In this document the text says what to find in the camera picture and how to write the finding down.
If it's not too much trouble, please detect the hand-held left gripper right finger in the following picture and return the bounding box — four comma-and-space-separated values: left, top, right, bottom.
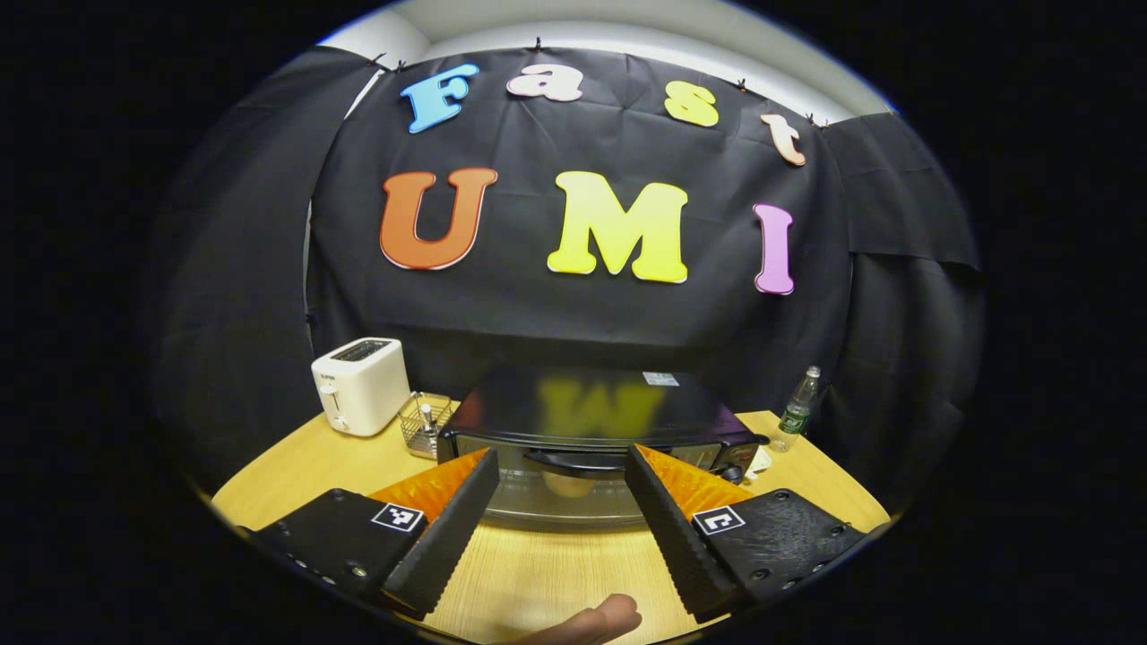
624, 443, 868, 624

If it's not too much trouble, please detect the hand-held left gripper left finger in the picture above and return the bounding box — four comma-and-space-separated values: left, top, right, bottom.
242, 447, 501, 619

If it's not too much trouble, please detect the black electric oven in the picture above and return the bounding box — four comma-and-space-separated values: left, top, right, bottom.
437, 365, 770, 529

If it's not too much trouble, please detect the white toaster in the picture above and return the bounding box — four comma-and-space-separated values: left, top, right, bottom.
311, 337, 412, 438

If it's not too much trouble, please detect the clear plastic water bottle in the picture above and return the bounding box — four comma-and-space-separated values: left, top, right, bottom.
771, 365, 822, 452

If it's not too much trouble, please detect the black backdrop cloth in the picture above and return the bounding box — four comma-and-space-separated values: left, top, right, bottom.
148, 45, 987, 494

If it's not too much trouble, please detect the wire mesh basket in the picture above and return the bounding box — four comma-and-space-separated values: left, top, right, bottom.
398, 391, 454, 460

